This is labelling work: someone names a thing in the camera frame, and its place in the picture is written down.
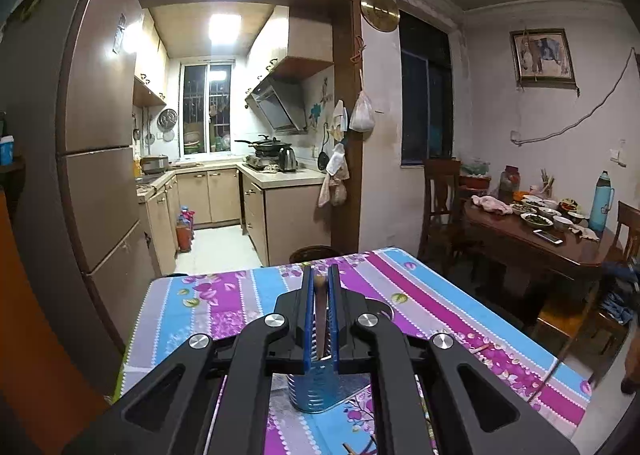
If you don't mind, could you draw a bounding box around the blue perforated utensil holder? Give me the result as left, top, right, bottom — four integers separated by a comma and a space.
286, 359, 342, 414

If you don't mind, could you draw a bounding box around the floral striped tablecloth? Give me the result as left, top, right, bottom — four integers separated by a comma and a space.
115, 248, 591, 454

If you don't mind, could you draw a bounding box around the wooden dining chair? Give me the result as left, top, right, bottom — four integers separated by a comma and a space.
418, 158, 462, 267

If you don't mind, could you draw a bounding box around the dark wooden dining table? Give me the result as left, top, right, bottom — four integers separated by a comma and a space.
461, 201, 616, 321

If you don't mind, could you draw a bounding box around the wooden chair right side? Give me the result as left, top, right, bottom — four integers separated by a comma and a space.
531, 199, 640, 386

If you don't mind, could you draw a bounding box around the steel electric kettle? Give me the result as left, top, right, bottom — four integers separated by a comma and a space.
278, 145, 298, 173

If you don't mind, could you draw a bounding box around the blue thermos flask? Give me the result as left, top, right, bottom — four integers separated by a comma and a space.
588, 170, 615, 236

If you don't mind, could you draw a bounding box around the brown steel refrigerator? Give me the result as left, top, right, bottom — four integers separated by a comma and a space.
1, 0, 154, 394

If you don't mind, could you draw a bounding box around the hanging white plastic bag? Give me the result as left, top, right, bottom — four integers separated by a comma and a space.
349, 70, 375, 133

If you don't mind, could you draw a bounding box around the steel range hood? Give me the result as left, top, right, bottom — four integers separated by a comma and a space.
245, 77, 307, 133

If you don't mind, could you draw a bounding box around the framed elephant picture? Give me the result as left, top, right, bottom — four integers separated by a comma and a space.
510, 28, 579, 92

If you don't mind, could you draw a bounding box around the round brass wall plate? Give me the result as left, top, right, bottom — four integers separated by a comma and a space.
360, 0, 400, 32

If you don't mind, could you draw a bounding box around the wall power cable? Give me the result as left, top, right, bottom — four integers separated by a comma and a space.
508, 47, 639, 147

